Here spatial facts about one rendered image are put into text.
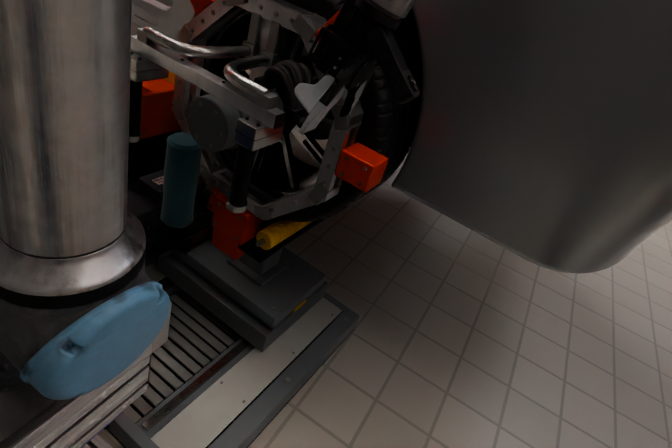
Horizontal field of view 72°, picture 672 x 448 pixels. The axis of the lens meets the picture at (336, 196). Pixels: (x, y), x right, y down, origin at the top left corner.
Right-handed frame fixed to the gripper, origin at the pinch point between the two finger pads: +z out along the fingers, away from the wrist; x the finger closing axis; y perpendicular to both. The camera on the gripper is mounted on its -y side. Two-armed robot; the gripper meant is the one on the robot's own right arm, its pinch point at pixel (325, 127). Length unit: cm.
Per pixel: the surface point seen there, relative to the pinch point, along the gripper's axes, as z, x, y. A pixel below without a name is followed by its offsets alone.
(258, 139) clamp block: 13.0, -5.5, 11.7
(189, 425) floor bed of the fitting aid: 96, -4, -9
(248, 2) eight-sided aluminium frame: -0.1, -27.8, 38.3
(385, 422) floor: 89, -44, -56
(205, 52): 9.8, -14.3, 34.9
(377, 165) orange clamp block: 11.3, -26.1, -7.3
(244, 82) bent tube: 6.5, -7.9, 20.5
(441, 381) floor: 85, -72, -67
